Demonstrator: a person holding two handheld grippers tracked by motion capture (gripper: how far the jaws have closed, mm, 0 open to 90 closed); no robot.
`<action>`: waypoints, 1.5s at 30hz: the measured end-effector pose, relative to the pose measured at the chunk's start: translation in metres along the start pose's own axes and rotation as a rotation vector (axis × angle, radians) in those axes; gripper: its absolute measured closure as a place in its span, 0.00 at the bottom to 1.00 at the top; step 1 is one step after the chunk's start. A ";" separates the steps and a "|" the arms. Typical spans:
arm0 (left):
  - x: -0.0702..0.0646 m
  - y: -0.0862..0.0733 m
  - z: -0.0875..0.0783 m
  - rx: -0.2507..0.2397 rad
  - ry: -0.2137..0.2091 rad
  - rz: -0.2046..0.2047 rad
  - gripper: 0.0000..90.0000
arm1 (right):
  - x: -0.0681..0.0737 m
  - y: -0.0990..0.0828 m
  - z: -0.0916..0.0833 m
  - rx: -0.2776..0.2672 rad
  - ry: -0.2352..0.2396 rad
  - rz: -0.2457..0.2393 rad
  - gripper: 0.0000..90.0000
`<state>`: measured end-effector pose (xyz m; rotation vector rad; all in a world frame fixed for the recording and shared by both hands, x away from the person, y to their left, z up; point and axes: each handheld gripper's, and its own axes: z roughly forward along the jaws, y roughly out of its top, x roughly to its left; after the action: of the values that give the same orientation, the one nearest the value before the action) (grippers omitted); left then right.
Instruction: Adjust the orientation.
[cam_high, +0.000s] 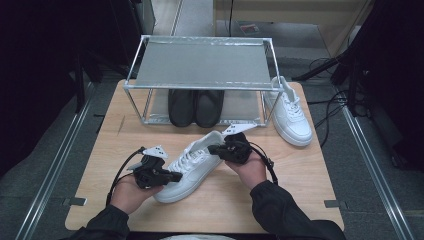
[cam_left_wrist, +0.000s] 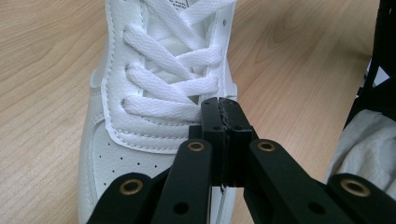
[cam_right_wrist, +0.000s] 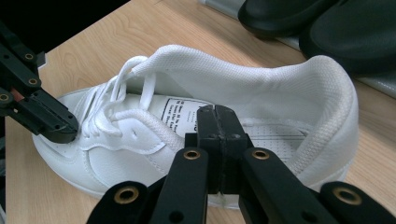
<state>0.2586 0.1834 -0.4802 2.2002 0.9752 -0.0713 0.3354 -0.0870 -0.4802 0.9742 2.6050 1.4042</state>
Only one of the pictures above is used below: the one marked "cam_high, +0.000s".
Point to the metal floor rail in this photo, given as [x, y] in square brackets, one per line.
[50, 173]
[376, 173]

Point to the black slipper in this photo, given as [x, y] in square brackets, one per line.
[208, 110]
[181, 110]

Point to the black tripod stand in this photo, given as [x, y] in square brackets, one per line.
[320, 68]

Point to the grey table bracket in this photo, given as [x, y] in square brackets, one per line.
[76, 201]
[332, 203]

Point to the person's right hand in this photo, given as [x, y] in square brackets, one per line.
[251, 173]

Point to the black stand post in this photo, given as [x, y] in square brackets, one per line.
[80, 86]

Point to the white sneaker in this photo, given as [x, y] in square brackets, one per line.
[190, 180]
[295, 123]

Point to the metal shoe rack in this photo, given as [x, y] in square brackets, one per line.
[203, 63]

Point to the red label card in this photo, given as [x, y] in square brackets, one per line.
[249, 29]

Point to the person's left hand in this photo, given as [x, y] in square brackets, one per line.
[128, 198]

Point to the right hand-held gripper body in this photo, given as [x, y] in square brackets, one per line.
[238, 148]

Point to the black curtain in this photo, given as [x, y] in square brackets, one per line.
[36, 66]
[396, 66]

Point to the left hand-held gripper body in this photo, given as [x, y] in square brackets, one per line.
[150, 173]

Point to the person's white clothing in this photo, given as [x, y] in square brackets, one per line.
[196, 237]

